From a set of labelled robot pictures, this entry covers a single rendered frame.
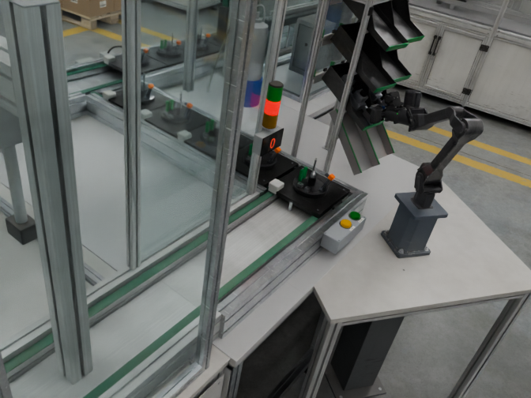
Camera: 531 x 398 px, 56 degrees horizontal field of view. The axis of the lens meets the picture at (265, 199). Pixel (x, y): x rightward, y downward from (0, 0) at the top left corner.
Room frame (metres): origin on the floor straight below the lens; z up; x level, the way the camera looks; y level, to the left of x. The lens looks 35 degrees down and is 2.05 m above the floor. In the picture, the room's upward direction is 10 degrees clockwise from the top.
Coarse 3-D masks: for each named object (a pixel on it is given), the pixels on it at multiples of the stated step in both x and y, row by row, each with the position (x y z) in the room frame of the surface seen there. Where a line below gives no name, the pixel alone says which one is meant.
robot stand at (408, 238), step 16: (400, 208) 1.54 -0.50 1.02; (416, 208) 1.50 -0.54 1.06; (432, 208) 1.52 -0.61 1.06; (400, 224) 1.51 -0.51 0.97; (416, 224) 1.47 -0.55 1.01; (432, 224) 1.49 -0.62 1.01; (400, 240) 1.48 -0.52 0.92; (416, 240) 1.48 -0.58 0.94; (400, 256) 1.45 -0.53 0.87; (416, 256) 1.48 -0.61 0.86
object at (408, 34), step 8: (392, 0) 2.12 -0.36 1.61; (400, 0) 2.10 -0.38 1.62; (400, 8) 2.09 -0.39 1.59; (408, 8) 2.07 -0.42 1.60; (400, 16) 2.09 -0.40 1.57; (408, 16) 2.06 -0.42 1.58; (400, 24) 2.03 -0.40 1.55; (408, 24) 2.06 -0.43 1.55; (408, 32) 2.01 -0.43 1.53; (416, 32) 2.03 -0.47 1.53; (408, 40) 1.92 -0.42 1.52; (416, 40) 1.98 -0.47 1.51
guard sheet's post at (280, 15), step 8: (280, 0) 1.55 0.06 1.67; (280, 8) 1.54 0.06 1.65; (280, 16) 1.54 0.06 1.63; (280, 24) 1.55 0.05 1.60; (280, 32) 1.56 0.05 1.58; (280, 40) 1.56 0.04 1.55; (272, 48) 1.55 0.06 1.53; (272, 56) 1.54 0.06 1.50; (272, 64) 1.54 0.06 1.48; (272, 72) 1.55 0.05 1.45; (272, 80) 1.56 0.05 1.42; (264, 96) 1.55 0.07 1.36; (264, 104) 1.54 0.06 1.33; (256, 160) 1.54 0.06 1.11; (256, 168) 1.55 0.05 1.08; (256, 176) 1.56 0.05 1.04; (256, 184) 1.56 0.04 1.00
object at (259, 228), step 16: (256, 192) 1.57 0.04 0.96; (240, 208) 1.47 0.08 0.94; (256, 208) 1.50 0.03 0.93; (272, 208) 1.54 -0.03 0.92; (240, 224) 1.42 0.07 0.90; (256, 224) 1.43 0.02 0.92; (272, 224) 1.44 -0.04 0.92; (288, 224) 1.46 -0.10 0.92; (304, 224) 1.44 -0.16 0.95; (240, 240) 1.32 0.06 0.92; (256, 240) 1.34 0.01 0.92; (272, 240) 1.35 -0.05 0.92; (288, 240) 1.33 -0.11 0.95; (224, 256) 1.23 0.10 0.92; (240, 256) 1.24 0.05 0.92; (256, 256) 1.26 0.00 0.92; (272, 256) 1.24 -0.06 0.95; (224, 272) 1.15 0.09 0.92; (240, 272) 1.13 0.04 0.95; (256, 272) 1.16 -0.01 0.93; (224, 288) 1.05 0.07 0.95
